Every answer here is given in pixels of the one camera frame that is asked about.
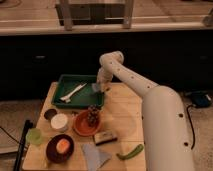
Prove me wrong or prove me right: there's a wooden block eraser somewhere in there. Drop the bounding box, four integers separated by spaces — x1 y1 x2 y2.
93 131 117 145

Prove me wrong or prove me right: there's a black cable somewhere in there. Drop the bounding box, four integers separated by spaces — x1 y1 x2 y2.
185 103 198 150

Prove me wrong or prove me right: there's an orange round food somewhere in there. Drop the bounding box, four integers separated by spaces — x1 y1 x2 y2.
56 139 70 154

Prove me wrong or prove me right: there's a green chili pepper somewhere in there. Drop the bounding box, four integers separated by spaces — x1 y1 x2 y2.
116 144 144 160

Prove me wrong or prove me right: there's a wooden chair frame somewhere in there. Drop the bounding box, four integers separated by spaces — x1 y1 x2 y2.
55 0 134 30

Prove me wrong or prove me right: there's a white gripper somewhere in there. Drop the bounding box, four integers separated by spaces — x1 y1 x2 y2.
97 67 113 92

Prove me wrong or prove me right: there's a dark blue floor object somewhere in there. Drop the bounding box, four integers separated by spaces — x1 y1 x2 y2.
190 92 212 108

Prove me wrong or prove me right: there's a small dark cup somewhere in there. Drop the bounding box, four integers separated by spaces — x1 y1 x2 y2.
44 109 57 120

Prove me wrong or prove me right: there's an orange bowl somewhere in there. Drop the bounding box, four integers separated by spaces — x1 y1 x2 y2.
72 110 101 137

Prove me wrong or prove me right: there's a white round container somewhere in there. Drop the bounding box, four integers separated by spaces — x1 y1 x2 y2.
51 114 68 132

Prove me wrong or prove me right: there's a brown pine cone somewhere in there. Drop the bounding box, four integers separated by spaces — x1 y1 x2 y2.
87 106 100 127

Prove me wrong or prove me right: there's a dark brown bowl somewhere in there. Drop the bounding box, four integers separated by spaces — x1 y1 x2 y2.
46 134 74 163

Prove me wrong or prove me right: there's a blue folded cloth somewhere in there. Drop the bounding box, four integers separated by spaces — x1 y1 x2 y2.
81 144 111 171

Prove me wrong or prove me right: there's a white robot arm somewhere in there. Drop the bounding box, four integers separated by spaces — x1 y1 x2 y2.
97 51 195 171

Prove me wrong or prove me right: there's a light green cup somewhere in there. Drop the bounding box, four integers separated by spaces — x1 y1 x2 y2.
26 128 42 146

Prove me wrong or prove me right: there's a blue sponge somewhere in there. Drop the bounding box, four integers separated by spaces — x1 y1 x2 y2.
91 83 101 93

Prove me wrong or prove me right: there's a green plastic tray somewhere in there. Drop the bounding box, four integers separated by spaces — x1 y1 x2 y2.
52 74 104 109

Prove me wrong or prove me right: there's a white plastic fork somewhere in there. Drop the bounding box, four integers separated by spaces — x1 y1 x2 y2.
60 83 87 103

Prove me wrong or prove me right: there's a black stand left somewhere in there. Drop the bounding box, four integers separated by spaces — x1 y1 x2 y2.
13 120 33 171

